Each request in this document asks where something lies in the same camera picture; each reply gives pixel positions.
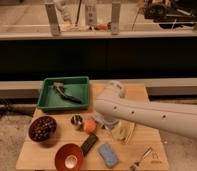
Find black eraser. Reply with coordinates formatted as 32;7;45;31
81;134;98;156

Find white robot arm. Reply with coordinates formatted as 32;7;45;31
94;81;197;139

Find dark brown speckled bowl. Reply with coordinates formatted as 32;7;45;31
28;116;57;142

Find red bowl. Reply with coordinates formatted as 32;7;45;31
55;143;83;171

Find light blue grey object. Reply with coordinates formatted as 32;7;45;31
93;114;104;124

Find white round container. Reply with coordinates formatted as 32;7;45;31
105;123;121;134

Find green plastic tray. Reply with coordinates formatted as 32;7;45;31
37;76;90;112

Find grey tool in tray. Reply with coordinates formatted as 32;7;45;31
53;82;82;104

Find orange ball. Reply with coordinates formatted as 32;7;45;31
84;119;97;134

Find blue sponge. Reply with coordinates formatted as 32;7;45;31
98;143;119;168

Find metal tongs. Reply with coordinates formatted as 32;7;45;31
130;147;153;171

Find black machine in background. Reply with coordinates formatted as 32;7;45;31
143;0;197;29

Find right grey metal post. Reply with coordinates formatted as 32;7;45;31
111;2;121;35

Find grey metal post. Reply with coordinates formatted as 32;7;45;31
45;1;61;36
111;2;121;35

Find left grey metal post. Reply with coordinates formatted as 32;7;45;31
45;1;61;36

